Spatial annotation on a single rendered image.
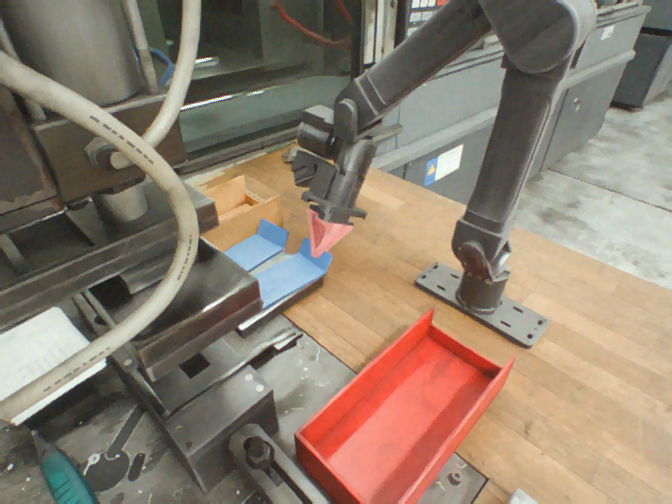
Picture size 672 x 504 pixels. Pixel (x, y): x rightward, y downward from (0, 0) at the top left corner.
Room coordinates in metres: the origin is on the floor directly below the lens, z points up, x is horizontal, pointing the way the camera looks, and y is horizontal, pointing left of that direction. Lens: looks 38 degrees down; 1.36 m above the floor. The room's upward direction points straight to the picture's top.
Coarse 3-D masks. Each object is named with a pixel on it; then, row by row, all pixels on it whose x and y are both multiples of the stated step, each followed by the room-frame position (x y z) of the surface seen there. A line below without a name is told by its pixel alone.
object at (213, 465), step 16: (192, 368) 0.29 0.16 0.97; (128, 384) 0.29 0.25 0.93; (272, 400) 0.24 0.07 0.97; (256, 416) 0.23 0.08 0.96; (272, 416) 0.24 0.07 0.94; (272, 432) 0.24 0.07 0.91; (176, 448) 0.20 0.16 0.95; (208, 448) 0.19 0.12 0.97; (224, 448) 0.20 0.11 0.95; (192, 464) 0.18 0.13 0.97; (208, 464) 0.19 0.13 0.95; (224, 464) 0.20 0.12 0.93; (208, 480) 0.18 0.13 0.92
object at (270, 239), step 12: (264, 228) 0.61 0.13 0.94; (276, 228) 0.59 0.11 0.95; (252, 240) 0.59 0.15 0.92; (264, 240) 0.59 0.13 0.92; (276, 240) 0.58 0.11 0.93; (228, 252) 0.55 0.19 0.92; (240, 252) 0.55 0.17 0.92; (252, 252) 0.55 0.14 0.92; (264, 252) 0.55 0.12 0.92; (276, 252) 0.55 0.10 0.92; (240, 264) 0.52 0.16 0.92; (252, 264) 0.52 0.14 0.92
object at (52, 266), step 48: (96, 192) 0.26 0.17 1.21; (144, 192) 0.31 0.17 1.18; (192, 192) 0.31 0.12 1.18; (0, 240) 0.24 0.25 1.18; (48, 240) 0.26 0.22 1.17; (96, 240) 0.24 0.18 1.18; (144, 240) 0.25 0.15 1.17; (0, 288) 0.19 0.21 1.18; (48, 288) 0.20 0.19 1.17; (96, 288) 0.23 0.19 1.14; (144, 288) 0.23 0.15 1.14; (192, 288) 0.23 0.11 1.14; (240, 288) 0.23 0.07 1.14; (144, 336) 0.18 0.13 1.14; (192, 336) 0.20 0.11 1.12
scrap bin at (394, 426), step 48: (432, 336) 0.38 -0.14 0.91; (384, 384) 0.30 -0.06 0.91; (432, 384) 0.30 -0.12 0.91; (480, 384) 0.30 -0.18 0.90; (336, 432) 0.24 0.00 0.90; (384, 432) 0.24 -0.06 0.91; (432, 432) 0.24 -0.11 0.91; (336, 480) 0.17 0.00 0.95; (384, 480) 0.19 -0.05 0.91; (432, 480) 0.19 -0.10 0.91
